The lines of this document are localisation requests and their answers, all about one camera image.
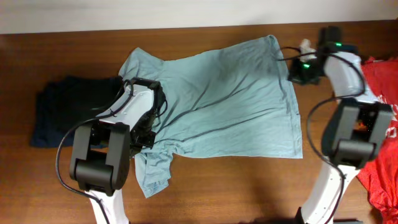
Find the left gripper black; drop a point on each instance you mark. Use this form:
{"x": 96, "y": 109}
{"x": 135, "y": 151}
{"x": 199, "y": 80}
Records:
{"x": 148, "y": 143}

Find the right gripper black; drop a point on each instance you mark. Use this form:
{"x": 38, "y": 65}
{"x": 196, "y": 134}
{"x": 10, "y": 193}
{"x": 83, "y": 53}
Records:
{"x": 295, "y": 76}

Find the light blue grey t-shirt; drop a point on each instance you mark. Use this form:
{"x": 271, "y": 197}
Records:
{"x": 235, "y": 101}

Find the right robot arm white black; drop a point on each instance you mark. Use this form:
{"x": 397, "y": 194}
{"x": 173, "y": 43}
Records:
{"x": 355, "y": 132}

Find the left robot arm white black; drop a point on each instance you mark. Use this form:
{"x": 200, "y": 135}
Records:
{"x": 104, "y": 145}

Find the folded dark navy garment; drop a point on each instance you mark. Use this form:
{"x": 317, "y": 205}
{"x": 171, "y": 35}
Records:
{"x": 63, "y": 104}

